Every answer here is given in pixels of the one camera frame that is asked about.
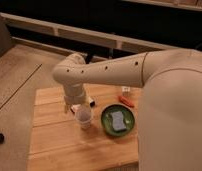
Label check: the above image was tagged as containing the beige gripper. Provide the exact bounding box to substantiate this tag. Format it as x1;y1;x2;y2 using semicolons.
64;91;96;114

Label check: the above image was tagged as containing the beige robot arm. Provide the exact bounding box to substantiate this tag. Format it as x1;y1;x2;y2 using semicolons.
53;49;202;171

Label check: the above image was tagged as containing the blue sponge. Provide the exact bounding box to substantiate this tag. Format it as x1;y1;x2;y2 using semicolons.
111;111;126;132

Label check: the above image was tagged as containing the wooden table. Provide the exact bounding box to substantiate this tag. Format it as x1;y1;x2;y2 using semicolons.
27;85;138;171

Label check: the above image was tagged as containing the orange carrot-shaped object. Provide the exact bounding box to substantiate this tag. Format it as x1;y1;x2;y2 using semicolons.
118;96;134;108

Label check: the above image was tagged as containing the green plate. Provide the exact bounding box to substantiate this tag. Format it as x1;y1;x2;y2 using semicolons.
101;104;135;137

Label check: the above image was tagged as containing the small white box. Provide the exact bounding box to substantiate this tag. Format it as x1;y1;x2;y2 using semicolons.
122;86;131;94

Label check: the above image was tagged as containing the white metal railing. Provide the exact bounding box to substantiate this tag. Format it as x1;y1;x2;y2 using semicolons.
0;13;171;53

